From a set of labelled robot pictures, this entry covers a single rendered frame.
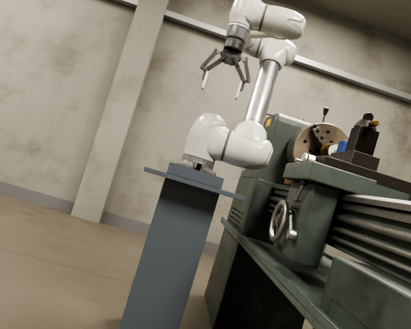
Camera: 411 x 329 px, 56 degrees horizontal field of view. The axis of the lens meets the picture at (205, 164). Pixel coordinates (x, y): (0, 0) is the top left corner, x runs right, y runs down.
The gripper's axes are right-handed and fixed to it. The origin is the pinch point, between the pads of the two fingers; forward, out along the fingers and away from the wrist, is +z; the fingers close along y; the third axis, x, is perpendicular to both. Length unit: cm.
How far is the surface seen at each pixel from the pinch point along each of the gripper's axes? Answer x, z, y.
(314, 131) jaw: -47, -5, -50
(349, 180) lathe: 26, 21, -48
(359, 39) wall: -305, -178, -127
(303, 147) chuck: -51, 4, -48
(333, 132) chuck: -52, -8, -60
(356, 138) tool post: 8, 4, -53
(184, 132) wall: -286, -10, 36
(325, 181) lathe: 27, 24, -41
